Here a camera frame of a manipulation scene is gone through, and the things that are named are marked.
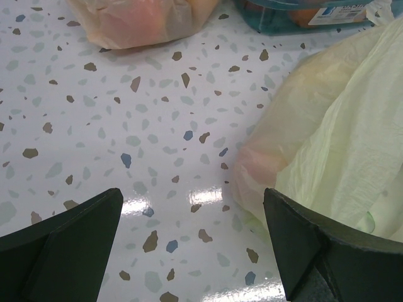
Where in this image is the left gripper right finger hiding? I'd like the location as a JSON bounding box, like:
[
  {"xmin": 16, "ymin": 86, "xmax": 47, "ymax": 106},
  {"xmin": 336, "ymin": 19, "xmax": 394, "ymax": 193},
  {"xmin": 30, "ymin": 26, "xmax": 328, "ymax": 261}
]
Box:
[{"xmin": 263, "ymin": 189, "xmax": 402, "ymax": 301}]

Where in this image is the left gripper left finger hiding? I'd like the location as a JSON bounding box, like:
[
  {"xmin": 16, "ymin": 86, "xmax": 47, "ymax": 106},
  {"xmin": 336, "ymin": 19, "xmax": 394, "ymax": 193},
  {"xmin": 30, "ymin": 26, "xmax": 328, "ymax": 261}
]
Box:
[{"xmin": 1, "ymin": 188, "xmax": 123, "ymax": 301}]

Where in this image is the green avocado print plastic bag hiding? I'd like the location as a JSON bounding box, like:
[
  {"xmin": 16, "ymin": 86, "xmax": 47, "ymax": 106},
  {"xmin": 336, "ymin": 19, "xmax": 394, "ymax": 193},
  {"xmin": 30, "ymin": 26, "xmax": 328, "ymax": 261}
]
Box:
[{"xmin": 232, "ymin": 1, "xmax": 402, "ymax": 242}]

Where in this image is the orange knotted plastic bag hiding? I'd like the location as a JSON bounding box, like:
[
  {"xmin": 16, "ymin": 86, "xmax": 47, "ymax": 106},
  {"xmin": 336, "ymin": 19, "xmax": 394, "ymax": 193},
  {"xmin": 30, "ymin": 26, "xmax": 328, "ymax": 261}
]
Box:
[{"xmin": 67, "ymin": 0, "xmax": 219, "ymax": 50}]

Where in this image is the teal plastic fruit basin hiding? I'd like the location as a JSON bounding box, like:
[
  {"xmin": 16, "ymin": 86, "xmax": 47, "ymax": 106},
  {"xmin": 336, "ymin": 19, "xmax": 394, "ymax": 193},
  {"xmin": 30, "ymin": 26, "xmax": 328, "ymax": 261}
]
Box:
[{"xmin": 234, "ymin": 1, "xmax": 371, "ymax": 36}]

